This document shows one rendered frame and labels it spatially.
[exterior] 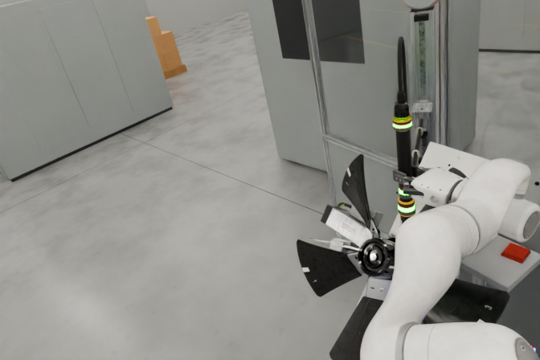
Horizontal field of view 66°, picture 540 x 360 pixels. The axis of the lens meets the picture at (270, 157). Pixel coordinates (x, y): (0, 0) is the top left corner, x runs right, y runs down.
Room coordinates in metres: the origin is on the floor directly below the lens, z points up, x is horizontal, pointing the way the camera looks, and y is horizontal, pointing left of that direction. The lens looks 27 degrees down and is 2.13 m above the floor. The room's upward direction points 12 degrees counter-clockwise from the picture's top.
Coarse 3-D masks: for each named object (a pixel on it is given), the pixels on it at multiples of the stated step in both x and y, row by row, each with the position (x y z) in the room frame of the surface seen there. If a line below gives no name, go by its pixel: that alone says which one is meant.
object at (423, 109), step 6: (420, 102) 1.50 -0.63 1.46; (426, 102) 1.49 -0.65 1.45; (414, 108) 1.46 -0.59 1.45; (420, 108) 1.44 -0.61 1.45; (426, 108) 1.43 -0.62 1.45; (432, 108) 1.48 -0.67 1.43; (414, 114) 1.43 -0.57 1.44; (420, 114) 1.42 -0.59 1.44; (426, 114) 1.41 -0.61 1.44; (432, 114) 1.47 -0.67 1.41; (414, 120) 1.43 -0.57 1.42; (426, 120) 1.41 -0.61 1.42; (414, 126) 1.43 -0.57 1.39; (426, 126) 1.41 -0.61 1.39
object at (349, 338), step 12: (372, 300) 0.91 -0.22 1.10; (360, 312) 0.90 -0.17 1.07; (372, 312) 0.89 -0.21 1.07; (348, 324) 0.89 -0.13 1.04; (360, 324) 0.88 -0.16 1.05; (348, 336) 0.87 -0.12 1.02; (360, 336) 0.86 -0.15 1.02; (336, 348) 0.86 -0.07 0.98; (348, 348) 0.85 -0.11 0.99; (360, 348) 0.84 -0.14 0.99
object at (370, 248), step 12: (372, 240) 1.00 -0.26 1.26; (384, 240) 0.98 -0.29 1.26; (360, 252) 1.00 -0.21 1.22; (372, 252) 0.98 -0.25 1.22; (384, 252) 0.95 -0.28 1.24; (360, 264) 0.98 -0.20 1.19; (372, 264) 0.95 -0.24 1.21; (384, 264) 0.92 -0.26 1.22; (372, 276) 0.93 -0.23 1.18; (384, 276) 0.92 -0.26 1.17
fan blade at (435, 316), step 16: (448, 288) 0.81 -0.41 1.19; (464, 288) 0.80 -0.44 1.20; (480, 288) 0.78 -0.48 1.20; (448, 304) 0.76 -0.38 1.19; (464, 304) 0.75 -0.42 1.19; (480, 304) 0.74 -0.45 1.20; (496, 304) 0.72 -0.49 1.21; (432, 320) 0.74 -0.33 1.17; (448, 320) 0.73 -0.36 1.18; (464, 320) 0.71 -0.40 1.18; (496, 320) 0.68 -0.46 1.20
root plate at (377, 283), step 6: (372, 282) 0.95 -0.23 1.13; (378, 282) 0.95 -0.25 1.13; (384, 282) 0.94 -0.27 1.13; (390, 282) 0.94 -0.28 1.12; (366, 288) 0.94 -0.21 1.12; (372, 288) 0.94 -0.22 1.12; (378, 288) 0.93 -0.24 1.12; (384, 288) 0.93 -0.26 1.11; (366, 294) 0.93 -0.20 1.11; (372, 294) 0.93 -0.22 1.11; (378, 294) 0.92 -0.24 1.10; (384, 294) 0.92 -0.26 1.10
